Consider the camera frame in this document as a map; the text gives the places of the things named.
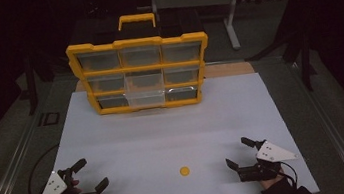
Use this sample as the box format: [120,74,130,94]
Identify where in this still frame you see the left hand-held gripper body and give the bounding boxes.
[29,166,100,194]

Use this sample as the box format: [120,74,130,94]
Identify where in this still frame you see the clear plastic drawer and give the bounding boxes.
[121,67,169,111]

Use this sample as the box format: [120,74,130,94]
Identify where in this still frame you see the black floor plate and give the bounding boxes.
[36,110,63,129]

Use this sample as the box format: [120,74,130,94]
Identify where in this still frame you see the small yellow disc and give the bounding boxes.
[178,165,191,178]

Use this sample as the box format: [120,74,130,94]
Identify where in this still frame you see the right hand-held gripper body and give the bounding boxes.
[233,136,300,184]

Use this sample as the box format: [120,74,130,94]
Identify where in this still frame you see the person's right hand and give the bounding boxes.
[259,169,289,191]

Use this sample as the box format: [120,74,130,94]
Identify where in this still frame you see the yellow drawer organizer cabinet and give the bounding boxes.
[61,4,218,121]

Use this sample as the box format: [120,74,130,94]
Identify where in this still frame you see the black cable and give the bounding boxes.
[278,158,300,191]
[21,142,68,194]

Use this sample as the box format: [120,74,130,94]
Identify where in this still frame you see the black stand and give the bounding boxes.
[237,0,323,101]
[12,46,62,118]

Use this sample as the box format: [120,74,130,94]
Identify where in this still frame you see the grey metal stand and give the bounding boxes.
[149,0,252,61]

